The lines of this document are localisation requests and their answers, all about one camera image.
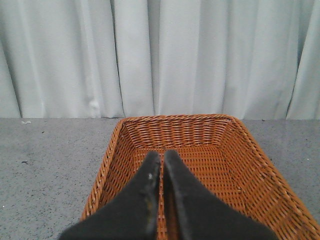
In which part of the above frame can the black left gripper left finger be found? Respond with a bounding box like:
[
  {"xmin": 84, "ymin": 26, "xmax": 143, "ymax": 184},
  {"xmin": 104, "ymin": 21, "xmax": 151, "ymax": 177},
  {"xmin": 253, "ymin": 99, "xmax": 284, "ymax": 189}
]
[{"xmin": 59, "ymin": 151, "xmax": 161, "ymax": 240}]

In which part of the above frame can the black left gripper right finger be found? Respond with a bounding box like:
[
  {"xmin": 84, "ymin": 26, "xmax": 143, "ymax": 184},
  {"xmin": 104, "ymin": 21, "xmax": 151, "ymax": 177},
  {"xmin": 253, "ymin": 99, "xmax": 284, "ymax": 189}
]
[{"xmin": 163, "ymin": 150, "xmax": 278, "ymax": 240}]

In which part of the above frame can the brown wicker basket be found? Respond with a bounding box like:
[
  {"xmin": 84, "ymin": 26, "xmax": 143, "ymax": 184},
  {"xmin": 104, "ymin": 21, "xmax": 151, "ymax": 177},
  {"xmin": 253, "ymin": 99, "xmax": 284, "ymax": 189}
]
[{"xmin": 81, "ymin": 114, "xmax": 320, "ymax": 240}]

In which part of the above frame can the white curtain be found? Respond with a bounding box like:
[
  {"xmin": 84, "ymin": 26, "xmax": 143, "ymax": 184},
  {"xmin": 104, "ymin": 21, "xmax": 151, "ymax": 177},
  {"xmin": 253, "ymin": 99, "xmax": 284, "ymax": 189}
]
[{"xmin": 0, "ymin": 0, "xmax": 320, "ymax": 120}]

